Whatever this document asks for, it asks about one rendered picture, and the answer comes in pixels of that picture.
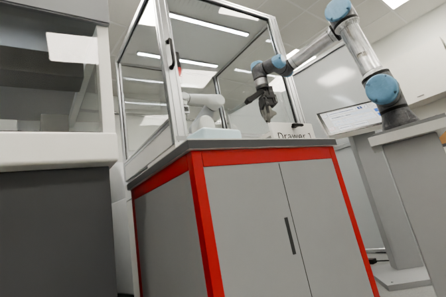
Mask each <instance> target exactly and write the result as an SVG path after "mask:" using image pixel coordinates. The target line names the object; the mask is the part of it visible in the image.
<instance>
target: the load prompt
mask: <svg viewBox="0 0 446 297"><path fill-rule="evenodd" d="M365 108H368V106H367V105H366V104H365V105H359V106H356V107H351V108H348V109H343V110H340V111H334V112H331V113H327V115H328V117H331V116H334V115H339V114H343V113H348V112H351V111H356V110H359V109H365Z"/></svg>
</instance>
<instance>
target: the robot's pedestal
mask: <svg viewBox="0 0 446 297"><path fill-rule="evenodd" d="M445 131H446V117H443V118H440V119H436V120H432V121H428V122H425V123H421V124H418V125H414V126H411V127H406V128H403V129H399V130H396V131H392V132H389V133H384V134H381V135H377V136H374V137H370V138H368V141H369V143H370V146H371V148H372V150H373V151H374V153H377V152H382V151H384V155H385V157H386V160H387V163H388V166H389V168H390V171H391V173H392V176H393V179H394V182H395V184H396V188H397V190H398V193H399V195H400V198H401V201H402V203H403V206H404V209H405V211H406V215H407V217H408V220H409V224H410V225H411V229H412V231H413V234H414V237H415V240H416V242H417V245H418V247H419V251H420V253H421V256H422V258H423V261H424V264H425V267H426V269H427V272H428V275H429V278H430V280H431V283H432V286H433V289H434V291H435V294H436V297H446V152H445V150H444V148H443V145H442V144H441V141H440V139H439V138H440V136H441V135H442V134H443V133H444V132H445Z"/></svg>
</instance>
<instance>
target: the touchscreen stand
mask: <svg viewBox="0 0 446 297"><path fill-rule="evenodd" d="M373 134H376V133H375V131H372V132H369V133H363V134H359V135H354V136H351V137H348V139H349V142H350V145H351V148H352V151H353V154H354V157H355V160H356V163H357V166H358V169H359V172H360V175H361V178H362V181H363V184H364V187H365V190H366V193H367V196H368V199H369V202H370V205H371V208H372V211H373V214H374V217H375V220H376V223H377V226H378V229H379V232H380V235H381V238H382V241H383V244H384V247H385V250H386V253H387V256H388V259H389V262H390V263H389V264H384V265H377V266H373V267H371V269H372V273H373V275H374V280H375V281H376V282H378V283H379V284H381V285H382V286H383V287H384V288H385V289H387V290H388V291H389V292H390V291H395V290H404V289H409V288H418V287H422V286H431V285H432V283H431V280H430V278H429V275H428V272H427V269H426V267H425V264H424V261H423V259H421V257H420V254H419V251H418V249H417V246H416V244H415V240H414V238H413V235H412V232H411V229H410V227H409V224H408V221H407V219H406V215H405V213H404V210H403V207H402V205H401V202H400V199H399V197H398V193H397V191H396V188H395V186H394V183H393V180H392V177H391V175H390V171H389V169H388V166H387V164H386V161H385V158H384V155H383V153H382V152H377V153H374V151H373V150H372V148H371V146H370V143H369V141H368V138H370V137H372V136H371V135H373Z"/></svg>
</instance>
